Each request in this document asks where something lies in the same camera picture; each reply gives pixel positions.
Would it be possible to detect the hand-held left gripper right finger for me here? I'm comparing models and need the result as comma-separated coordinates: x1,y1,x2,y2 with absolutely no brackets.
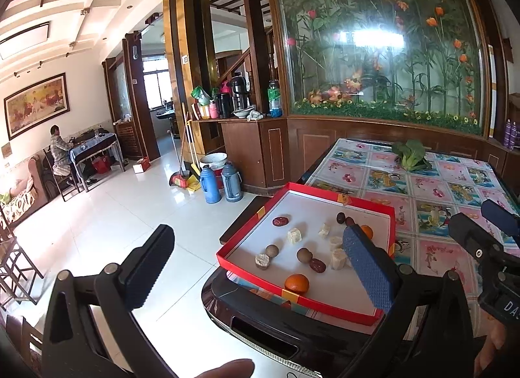
342,224,476,378

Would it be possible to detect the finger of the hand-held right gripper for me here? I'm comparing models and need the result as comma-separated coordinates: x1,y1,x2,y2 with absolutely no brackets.
481,199,520,249
449,212,503,269

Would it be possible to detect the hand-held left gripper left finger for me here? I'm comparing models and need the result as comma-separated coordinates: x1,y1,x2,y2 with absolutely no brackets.
41,224,176,378

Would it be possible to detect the red cardboard tray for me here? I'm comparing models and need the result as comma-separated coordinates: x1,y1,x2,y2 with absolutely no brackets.
215,183,397,327

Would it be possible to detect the person's right hand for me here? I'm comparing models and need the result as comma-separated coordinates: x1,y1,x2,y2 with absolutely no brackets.
473,323,508,378

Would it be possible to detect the person's left hand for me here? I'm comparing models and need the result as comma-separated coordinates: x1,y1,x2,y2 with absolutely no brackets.
190,358,256,378

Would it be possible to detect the printed plastic tablecloth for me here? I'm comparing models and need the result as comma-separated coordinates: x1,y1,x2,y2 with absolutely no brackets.
227,138,520,322

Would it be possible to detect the green bok choy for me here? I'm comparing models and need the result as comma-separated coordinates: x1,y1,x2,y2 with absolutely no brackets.
392,139,433,171

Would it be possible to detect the blue thermos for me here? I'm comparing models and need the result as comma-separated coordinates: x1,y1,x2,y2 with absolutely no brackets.
200,165,222,205

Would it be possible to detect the red basket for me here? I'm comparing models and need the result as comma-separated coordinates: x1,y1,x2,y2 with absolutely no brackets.
91,156,112,176

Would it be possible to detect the grey thermos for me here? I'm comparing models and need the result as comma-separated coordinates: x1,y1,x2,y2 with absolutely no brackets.
221,162,244,203

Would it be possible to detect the white basin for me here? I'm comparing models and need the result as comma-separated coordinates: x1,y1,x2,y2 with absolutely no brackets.
199,152,228,167

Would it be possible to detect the broom and dustpan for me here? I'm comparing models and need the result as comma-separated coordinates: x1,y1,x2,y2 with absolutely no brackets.
181,104,202,192

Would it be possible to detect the small metal-legged table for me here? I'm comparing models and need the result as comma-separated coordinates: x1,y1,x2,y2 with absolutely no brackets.
70,132,124,192

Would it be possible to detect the wooden chair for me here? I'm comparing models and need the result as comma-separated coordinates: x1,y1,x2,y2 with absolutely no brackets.
0,207,45,314
4,313,45,378

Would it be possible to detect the patterned sofa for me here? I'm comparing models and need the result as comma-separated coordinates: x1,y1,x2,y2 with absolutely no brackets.
0,154,49,228

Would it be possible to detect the wooden cabinet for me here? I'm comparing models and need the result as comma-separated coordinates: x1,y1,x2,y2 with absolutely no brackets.
219,116,520,196

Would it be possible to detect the black thermos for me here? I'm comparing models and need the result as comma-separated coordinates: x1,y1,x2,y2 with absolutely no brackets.
215,94,232,119

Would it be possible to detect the green snack bag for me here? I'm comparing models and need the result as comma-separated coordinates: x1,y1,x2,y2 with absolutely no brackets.
191,86,212,108

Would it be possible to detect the green water bottle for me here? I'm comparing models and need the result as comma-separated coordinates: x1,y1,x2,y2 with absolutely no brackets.
268,79,283,118

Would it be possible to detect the black coffee pot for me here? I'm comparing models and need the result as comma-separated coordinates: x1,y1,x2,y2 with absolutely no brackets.
229,76,250,112

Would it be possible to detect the framed painting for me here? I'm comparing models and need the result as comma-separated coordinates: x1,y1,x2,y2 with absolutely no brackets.
4,73,71,141

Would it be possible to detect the glass panel with artificial flowers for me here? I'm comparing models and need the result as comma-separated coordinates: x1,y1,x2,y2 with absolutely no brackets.
276,0,488,135

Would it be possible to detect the wide wooden pillar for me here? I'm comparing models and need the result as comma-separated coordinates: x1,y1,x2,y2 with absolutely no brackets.
162,0,226,151

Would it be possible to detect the rectangular ceiling lamp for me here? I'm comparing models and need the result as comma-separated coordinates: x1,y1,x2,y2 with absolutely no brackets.
0,22,50,59

